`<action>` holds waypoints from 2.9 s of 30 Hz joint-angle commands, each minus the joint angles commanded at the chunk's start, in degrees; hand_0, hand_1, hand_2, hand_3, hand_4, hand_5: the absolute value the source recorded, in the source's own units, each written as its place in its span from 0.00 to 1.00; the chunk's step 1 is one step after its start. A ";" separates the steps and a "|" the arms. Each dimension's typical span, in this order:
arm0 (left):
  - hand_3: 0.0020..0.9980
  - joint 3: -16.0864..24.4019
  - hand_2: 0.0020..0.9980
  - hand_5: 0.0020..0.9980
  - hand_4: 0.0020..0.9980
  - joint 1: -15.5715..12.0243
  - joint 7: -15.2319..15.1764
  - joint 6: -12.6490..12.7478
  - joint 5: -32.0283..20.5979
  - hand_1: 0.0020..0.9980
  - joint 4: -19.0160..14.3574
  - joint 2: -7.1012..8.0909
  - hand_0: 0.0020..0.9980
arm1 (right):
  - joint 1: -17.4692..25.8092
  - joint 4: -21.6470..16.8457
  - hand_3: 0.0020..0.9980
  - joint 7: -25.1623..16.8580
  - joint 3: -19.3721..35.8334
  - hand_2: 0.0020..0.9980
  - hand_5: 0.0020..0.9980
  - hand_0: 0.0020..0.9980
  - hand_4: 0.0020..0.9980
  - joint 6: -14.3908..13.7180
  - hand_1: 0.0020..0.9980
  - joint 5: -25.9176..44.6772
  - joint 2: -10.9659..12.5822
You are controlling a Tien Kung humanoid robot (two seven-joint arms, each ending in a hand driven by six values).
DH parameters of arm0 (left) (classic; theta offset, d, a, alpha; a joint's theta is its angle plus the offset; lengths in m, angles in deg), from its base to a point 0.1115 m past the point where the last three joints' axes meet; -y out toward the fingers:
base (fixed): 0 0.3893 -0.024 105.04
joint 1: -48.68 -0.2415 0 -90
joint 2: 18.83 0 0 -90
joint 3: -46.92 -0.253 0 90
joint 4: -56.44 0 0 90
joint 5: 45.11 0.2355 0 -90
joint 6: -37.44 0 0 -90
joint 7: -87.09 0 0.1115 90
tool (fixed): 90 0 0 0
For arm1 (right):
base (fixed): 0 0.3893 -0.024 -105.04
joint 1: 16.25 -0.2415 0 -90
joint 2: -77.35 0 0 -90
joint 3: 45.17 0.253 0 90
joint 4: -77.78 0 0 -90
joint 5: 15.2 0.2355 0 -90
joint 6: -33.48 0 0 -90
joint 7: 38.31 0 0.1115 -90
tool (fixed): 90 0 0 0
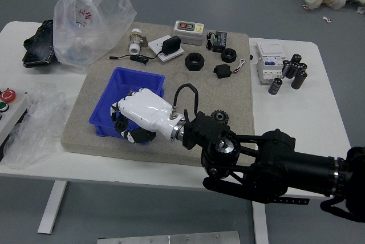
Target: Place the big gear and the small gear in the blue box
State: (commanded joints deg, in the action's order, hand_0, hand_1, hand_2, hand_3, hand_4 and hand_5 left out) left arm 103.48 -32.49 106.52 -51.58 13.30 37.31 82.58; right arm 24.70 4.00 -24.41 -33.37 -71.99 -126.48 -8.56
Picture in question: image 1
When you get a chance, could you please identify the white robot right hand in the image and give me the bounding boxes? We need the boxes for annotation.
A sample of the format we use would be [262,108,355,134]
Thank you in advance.
[109,86,183,145]

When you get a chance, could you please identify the big black hex nut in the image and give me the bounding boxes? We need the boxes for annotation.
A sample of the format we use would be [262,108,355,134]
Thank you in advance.
[184,52,205,72]

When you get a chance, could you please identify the small black hex nut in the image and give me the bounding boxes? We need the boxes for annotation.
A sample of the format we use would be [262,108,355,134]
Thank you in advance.
[221,47,238,63]

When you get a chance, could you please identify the grey push-button control box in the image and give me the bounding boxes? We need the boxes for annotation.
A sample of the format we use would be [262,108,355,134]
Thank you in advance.
[0,86,29,147]

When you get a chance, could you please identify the grey-brown felt mat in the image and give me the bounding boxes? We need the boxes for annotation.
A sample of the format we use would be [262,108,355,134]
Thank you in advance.
[60,21,256,172]

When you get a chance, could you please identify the blue plastic bin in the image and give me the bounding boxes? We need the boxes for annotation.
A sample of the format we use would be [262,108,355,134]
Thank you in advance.
[88,67,165,145]

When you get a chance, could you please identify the black power adapter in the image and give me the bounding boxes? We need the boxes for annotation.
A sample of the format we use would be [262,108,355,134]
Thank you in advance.
[161,35,182,56]

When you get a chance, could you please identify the brass valve white ends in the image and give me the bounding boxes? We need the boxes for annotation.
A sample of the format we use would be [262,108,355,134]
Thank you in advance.
[128,29,149,56]

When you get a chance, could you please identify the black toothed gear wheel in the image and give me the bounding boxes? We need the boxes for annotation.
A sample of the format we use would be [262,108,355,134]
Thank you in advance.
[212,109,230,127]

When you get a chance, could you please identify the black module green print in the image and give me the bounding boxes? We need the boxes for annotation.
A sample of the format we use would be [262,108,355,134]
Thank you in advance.
[205,30,228,53]

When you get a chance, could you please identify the clear plastic bag red print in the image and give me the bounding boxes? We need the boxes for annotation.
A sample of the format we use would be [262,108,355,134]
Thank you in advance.
[53,0,137,74]

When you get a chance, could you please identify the crumpled clear plastic bag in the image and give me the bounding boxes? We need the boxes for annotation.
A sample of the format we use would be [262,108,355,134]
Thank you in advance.
[2,83,69,170]

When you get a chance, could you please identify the black flat pouch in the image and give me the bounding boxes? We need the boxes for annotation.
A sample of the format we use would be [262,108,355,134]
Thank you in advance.
[22,19,56,68]

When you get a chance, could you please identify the white circuit breaker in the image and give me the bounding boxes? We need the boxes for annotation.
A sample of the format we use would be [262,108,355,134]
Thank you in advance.
[255,55,286,86]

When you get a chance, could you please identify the white table leg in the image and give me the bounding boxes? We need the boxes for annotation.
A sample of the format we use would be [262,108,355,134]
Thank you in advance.
[37,181,68,234]
[251,201,269,244]

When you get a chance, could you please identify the red round push button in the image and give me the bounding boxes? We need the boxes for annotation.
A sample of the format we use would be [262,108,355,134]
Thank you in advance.
[0,89,17,104]

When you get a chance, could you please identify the black table height controller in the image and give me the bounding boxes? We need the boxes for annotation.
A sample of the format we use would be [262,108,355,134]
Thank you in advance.
[267,196,310,206]

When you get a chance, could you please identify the thin black adapter cord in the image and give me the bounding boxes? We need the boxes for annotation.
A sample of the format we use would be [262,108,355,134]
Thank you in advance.
[106,51,164,66]

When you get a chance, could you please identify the white wall socket plate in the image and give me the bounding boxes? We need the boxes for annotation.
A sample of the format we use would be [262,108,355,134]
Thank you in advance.
[148,35,185,63]

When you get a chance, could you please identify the black connector red-white wires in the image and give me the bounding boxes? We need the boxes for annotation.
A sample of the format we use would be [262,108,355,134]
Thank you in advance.
[213,59,246,79]

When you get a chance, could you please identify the grey switch box red button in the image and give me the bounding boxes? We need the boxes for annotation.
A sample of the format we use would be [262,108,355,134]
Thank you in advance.
[173,20,205,46]

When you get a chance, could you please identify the grey metal base plate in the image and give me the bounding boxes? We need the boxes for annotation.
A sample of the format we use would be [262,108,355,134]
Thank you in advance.
[96,230,242,244]

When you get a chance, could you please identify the white wall switch panel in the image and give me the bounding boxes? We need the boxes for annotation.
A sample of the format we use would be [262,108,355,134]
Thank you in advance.
[256,41,288,58]

